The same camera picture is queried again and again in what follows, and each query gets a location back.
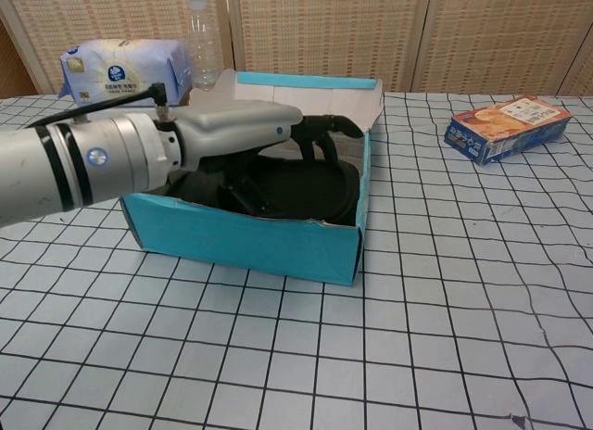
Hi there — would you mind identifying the clear plastic water bottle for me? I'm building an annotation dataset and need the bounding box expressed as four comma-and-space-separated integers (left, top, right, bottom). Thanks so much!
181, 0, 222, 92

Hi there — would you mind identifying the beige woven folding screen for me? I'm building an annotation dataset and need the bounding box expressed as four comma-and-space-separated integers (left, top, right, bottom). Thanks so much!
0, 0, 593, 97

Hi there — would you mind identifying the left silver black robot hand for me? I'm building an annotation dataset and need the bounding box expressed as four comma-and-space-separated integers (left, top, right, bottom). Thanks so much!
173, 100, 365, 204

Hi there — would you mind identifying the teal cardboard shoe box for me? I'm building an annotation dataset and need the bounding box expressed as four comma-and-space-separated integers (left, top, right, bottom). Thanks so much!
120, 68, 384, 286

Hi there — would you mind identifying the orange blue snack box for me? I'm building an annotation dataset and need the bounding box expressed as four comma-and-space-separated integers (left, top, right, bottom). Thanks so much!
444, 95, 574, 166

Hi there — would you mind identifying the lavender tissue pack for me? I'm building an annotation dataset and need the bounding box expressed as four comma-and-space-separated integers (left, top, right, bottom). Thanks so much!
58, 38, 194, 108

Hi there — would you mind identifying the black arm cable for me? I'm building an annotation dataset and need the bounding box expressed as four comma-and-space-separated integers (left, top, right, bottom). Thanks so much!
25, 82, 171, 128

